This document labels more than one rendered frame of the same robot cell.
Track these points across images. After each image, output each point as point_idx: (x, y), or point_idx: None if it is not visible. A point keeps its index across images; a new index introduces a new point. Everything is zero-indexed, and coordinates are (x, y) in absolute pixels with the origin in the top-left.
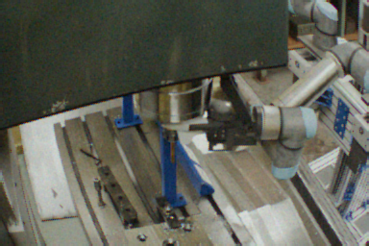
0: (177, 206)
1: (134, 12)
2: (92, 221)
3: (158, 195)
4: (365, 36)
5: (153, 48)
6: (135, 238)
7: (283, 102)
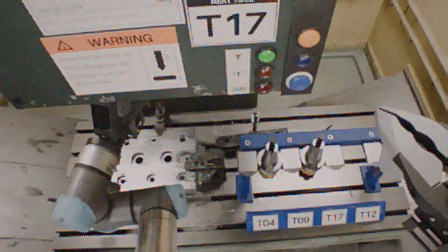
0: (237, 192)
1: None
2: (233, 119)
3: (257, 181)
4: None
5: None
6: (182, 132)
7: (148, 220)
